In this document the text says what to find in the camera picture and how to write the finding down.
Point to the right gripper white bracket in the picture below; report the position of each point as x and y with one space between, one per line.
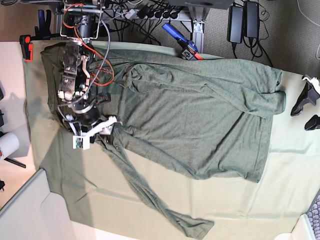
81 139

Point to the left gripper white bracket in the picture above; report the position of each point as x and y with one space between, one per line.
309 95

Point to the green T-shirt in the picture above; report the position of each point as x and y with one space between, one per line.
201 119

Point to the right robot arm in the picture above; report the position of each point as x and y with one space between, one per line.
80 24

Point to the white cylindrical bottle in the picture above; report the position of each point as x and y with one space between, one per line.
9 143

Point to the white bin corner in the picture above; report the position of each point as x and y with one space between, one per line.
36 213

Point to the orange black clamp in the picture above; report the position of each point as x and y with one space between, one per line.
26 45

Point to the black power adapter brick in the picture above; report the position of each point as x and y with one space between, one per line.
235 24

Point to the blue and red clamp tool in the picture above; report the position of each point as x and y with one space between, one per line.
189 50

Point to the aluminium frame leg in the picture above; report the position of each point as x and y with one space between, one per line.
196 25

